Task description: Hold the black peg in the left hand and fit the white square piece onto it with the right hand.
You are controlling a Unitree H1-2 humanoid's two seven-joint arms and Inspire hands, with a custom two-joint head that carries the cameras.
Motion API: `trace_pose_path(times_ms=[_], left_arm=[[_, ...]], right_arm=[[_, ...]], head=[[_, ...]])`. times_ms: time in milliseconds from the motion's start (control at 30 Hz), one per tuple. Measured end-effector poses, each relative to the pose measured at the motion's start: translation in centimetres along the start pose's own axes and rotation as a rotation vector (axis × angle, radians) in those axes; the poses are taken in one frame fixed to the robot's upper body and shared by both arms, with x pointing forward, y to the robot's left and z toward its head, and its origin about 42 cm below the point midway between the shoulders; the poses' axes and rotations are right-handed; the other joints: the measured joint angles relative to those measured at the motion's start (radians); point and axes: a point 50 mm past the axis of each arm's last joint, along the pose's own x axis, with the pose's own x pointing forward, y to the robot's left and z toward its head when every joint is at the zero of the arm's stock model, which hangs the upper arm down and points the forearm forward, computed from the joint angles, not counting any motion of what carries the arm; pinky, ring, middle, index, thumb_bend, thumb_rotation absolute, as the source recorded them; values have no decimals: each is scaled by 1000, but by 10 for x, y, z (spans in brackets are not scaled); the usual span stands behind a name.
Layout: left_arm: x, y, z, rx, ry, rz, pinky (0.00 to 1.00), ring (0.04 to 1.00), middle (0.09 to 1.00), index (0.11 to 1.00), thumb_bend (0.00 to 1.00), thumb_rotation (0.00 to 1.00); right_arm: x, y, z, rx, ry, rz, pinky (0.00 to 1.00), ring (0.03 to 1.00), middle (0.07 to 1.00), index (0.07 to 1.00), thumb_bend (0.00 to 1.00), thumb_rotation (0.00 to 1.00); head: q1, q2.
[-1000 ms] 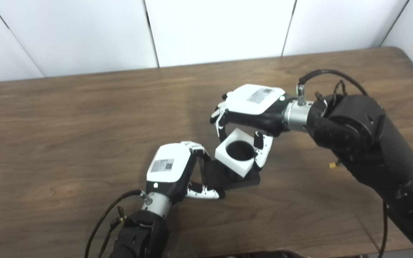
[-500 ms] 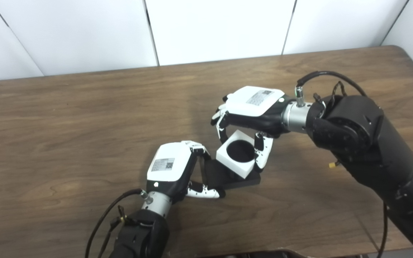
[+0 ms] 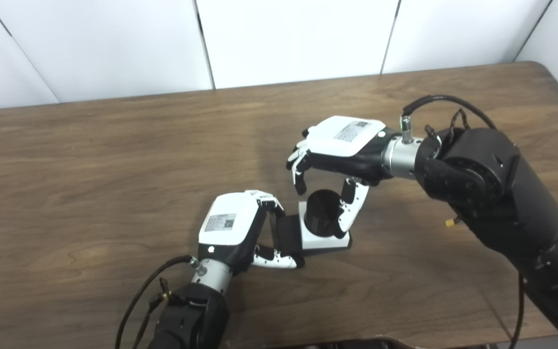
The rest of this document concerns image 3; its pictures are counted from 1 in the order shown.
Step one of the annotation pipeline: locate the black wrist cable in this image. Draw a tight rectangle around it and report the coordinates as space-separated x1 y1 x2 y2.
115 255 201 349
400 95 525 349

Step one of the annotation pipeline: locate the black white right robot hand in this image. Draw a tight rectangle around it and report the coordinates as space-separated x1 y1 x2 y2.
286 115 396 239

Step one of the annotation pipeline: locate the black cylinder peg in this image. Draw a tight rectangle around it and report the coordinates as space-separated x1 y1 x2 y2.
273 189 354 257

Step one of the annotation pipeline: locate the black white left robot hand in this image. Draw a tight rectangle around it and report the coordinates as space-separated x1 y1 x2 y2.
198 190 305 274

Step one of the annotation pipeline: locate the white square piece with hole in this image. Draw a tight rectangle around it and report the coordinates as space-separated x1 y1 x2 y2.
298 200 352 251

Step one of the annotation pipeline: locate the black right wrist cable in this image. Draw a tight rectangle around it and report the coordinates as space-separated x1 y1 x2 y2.
400 95 525 349

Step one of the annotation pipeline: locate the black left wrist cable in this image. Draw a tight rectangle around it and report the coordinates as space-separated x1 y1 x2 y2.
115 255 201 349

